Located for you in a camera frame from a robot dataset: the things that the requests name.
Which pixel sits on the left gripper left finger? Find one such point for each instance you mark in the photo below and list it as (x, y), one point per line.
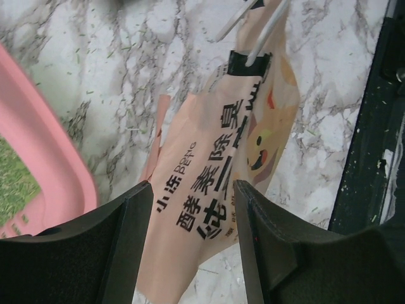
(93, 258)

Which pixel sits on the peach cat litter bag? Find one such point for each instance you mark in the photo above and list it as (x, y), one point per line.
(236, 128)

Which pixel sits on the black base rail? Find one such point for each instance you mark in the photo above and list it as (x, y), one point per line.
(371, 191)

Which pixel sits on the pink green litter box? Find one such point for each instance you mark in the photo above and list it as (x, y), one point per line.
(29, 125)

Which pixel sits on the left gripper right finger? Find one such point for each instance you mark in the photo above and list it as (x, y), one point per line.
(285, 259)

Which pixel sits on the green cat litter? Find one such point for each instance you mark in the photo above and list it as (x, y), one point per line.
(18, 186)

